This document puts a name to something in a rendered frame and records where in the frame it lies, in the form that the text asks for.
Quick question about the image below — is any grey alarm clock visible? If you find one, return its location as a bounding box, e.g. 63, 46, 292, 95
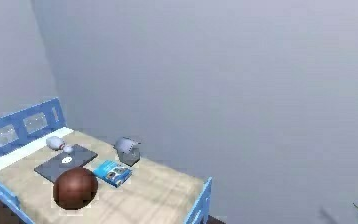
113, 136, 142, 168

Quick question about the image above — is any blue framed bed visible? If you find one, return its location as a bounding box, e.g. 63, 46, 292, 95
0, 96, 213, 224

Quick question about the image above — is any blue book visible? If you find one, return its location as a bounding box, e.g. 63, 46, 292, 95
92, 159, 133, 188

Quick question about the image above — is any white bowling pin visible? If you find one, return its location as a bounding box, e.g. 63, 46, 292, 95
45, 135, 75, 155

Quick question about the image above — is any brown ball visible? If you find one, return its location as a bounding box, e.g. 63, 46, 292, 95
52, 167, 99, 211

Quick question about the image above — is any dark grey closed laptop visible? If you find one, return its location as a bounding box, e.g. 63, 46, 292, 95
33, 143, 99, 184

